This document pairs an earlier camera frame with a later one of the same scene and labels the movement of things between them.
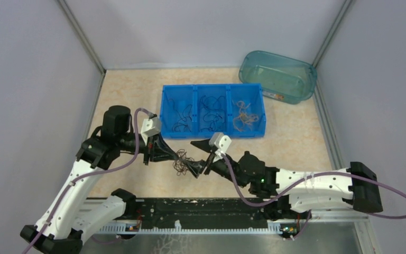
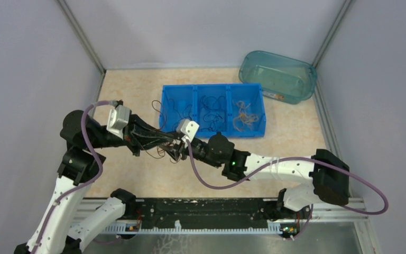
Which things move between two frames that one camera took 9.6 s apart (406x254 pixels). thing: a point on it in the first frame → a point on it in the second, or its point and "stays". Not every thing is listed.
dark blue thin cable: [212, 104] stays
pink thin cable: [243, 119] stays
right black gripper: [197, 166] → [183, 148]
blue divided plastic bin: [198, 111] stays
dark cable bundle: [180, 164] → [168, 147]
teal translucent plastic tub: [288, 79] stays
